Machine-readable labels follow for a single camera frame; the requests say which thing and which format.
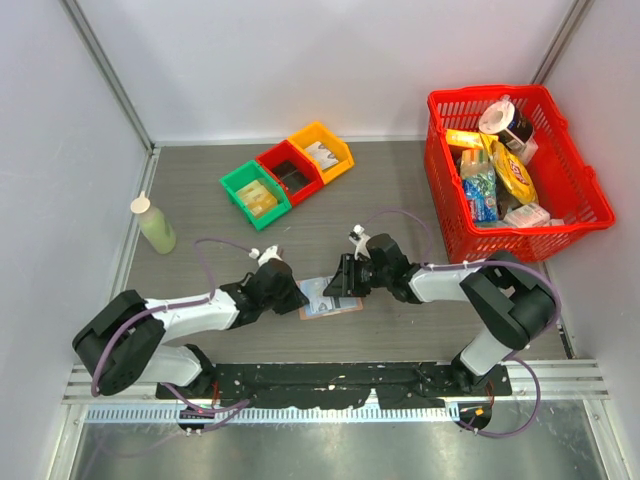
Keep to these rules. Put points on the white slotted cable duct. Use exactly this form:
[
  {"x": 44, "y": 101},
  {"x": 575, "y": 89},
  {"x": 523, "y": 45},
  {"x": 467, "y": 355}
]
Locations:
[{"x": 173, "y": 412}]

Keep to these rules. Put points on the white small box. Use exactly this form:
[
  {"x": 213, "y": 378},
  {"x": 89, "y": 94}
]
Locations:
[{"x": 530, "y": 215}]

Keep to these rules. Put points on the tan leather card holder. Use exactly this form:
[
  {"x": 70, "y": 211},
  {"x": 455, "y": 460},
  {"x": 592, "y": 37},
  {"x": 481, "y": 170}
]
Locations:
[{"x": 331, "y": 314}]

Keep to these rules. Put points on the yellow snack packet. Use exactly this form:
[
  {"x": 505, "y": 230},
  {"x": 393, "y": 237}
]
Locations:
[{"x": 468, "y": 139}]

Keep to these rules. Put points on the red storage bin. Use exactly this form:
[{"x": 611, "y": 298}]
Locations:
[{"x": 285, "y": 151}]

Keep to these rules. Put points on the dark labelled can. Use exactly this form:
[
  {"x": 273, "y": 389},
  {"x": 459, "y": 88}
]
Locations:
[{"x": 517, "y": 130}]

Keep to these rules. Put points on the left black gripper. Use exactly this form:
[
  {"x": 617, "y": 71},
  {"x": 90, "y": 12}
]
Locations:
[{"x": 295, "y": 301}]

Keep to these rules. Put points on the green storage bin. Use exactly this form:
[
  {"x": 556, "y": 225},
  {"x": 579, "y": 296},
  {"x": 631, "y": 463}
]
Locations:
[{"x": 245, "y": 174}]

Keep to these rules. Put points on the yellow chips bag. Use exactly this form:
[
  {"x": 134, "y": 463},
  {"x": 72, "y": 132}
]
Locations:
[{"x": 513, "y": 174}]

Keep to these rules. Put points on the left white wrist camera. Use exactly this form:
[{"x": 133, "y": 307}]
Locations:
[{"x": 262, "y": 257}]

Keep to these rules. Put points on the blue snack bag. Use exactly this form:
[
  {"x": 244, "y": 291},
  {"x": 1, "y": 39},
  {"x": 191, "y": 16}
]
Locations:
[{"x": 479, "y": 185}]

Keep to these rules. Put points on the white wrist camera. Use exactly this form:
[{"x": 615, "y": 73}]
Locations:
[
  {"x": 359, "y": 239},
  {"x": 262, "y": 257}
]

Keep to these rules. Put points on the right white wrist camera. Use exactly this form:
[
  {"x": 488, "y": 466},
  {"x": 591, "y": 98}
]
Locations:
[{"x": 359, "y": 239}]

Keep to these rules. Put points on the green liquid squeeze bottle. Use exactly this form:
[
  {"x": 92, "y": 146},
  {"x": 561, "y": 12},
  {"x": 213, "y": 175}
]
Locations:
[{"x": 153, "y": 224}]

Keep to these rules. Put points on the red plastic shopping basket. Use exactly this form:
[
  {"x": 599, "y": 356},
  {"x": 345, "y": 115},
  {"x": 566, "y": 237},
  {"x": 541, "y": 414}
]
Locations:
[{"x": 567, "y": 187}]

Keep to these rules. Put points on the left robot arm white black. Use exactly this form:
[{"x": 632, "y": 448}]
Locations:
[{"x": 128, "y": 341}]

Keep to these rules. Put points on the black cards in red bin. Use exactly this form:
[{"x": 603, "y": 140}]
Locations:
[{"x": 293, "y": 179}]

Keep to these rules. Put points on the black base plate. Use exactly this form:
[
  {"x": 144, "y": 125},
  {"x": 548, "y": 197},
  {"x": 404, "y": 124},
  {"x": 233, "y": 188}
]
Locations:
[{"x": 338, "y": 386}]

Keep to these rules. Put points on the grey patterned card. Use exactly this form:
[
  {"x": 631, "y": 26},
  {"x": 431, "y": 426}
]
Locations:
[
  {"x": 327, "y": 163},
  {"x": 319, "y": 305}
]

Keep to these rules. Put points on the card in yellow bin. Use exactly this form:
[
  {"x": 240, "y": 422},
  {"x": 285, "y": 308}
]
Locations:
[{"x": 318, "y": 149}]

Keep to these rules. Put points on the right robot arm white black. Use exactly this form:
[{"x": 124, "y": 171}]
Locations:
[{"x": 514, "y": 301}]

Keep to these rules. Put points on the yellow cards in green bin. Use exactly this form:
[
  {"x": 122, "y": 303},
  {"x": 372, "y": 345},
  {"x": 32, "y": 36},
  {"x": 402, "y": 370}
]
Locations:
[{"x": 257, "y": 198}]

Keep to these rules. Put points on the white card with black stripe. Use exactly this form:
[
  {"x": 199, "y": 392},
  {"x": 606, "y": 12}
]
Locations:
[{"x": 345, "y": 304}]

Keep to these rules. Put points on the yellow storage bin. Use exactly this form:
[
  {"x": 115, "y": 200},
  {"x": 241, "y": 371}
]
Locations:
[{"x": 317, "y": 131}]

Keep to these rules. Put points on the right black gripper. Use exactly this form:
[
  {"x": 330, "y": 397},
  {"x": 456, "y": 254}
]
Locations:
[{"x": 345, "y": 281}]

